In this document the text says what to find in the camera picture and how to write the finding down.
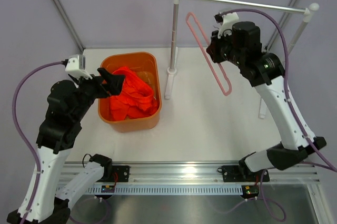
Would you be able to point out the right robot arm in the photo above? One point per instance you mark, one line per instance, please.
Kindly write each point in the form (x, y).
(265, 73)

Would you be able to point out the white and metal clothes rack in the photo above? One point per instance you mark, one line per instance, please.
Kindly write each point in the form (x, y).
(307, 13)

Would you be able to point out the orange shorts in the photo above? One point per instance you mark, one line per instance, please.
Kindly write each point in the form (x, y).
(137, 99)

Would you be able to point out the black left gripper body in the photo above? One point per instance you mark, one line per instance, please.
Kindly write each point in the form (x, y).
(90, 89)

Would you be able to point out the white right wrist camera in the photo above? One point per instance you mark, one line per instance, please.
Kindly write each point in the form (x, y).
(226, 21)

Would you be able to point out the white slotted cable duct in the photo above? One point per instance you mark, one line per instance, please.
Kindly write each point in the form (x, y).
(125, 189)

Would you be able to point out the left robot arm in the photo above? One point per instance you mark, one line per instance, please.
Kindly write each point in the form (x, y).
(68, 103)

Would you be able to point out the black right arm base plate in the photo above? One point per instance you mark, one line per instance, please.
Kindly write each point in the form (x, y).
(232, 173)

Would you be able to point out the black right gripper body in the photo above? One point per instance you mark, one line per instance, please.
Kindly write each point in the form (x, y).
(223, 50)

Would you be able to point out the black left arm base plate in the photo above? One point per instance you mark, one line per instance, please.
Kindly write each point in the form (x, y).
(120, 173)

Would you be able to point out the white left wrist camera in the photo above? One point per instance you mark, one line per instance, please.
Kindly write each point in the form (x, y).
(75, 67)

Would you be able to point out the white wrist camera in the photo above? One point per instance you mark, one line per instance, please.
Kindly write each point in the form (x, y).
(75, 67)
(226, 21)

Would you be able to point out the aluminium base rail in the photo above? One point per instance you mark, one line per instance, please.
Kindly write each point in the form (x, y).
(208, 173)

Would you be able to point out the orange plastic basket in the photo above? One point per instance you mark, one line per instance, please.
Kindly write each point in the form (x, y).
(145, 66)

